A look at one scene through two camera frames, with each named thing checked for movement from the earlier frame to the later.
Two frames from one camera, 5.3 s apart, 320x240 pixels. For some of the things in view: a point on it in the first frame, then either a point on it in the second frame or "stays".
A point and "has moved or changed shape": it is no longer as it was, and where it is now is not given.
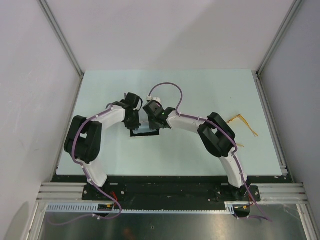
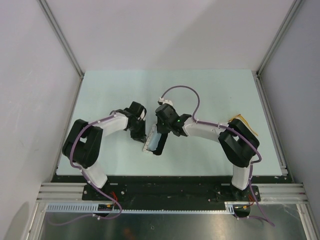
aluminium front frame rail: x=276 y=193 stays
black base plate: x=171 y=193 stays
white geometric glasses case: x=132 y=133 has moved or changed shape
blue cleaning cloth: x=143 y=129 has moved or changed shape
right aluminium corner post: x=294 y=9 stays
